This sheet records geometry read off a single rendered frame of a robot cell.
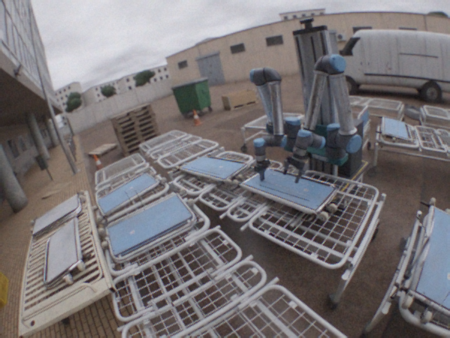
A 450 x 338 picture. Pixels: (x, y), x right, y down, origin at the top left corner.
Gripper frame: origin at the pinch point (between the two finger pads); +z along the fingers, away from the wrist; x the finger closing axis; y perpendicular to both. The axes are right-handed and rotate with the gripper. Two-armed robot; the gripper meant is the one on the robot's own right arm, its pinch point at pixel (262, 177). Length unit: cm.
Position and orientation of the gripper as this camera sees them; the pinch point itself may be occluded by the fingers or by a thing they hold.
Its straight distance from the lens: 182.5
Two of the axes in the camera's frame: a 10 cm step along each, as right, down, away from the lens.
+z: 1.5, 9.1, 4.0
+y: -6.1, -2.3, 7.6
